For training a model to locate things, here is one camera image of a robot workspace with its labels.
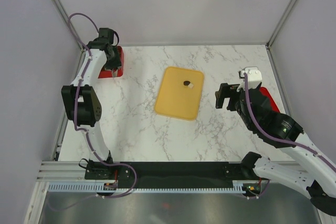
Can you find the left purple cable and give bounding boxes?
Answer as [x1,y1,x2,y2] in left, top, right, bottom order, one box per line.
[47,13,138,213]

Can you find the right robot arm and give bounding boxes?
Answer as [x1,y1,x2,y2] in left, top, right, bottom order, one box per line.
[215,83,335,216]

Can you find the grey slotted cable duct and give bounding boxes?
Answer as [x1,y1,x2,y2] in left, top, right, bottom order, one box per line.
[47,182,246,194]

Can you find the red box lid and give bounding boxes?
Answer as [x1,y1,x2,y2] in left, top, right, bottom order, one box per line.
[259,87,280,113]

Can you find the right aluminium frame post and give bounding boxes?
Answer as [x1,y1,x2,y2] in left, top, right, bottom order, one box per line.
[266,0,298,50]

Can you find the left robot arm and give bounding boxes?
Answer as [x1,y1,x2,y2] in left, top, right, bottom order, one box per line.
[61,28,122,179]

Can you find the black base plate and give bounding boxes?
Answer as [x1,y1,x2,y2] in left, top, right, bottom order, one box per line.
[85,162,259,188]

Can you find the metal serving tongs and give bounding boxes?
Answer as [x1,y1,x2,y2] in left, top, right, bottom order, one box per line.
[112,69,118,78]

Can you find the yellow plastic tray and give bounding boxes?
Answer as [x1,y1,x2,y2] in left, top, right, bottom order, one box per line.
[154,67,204,121]

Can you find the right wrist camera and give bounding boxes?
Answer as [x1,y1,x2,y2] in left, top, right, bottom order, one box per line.
[237,67,262,92]

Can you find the red compartment box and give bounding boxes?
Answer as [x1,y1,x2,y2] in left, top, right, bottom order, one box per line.
[98,46,124,79]

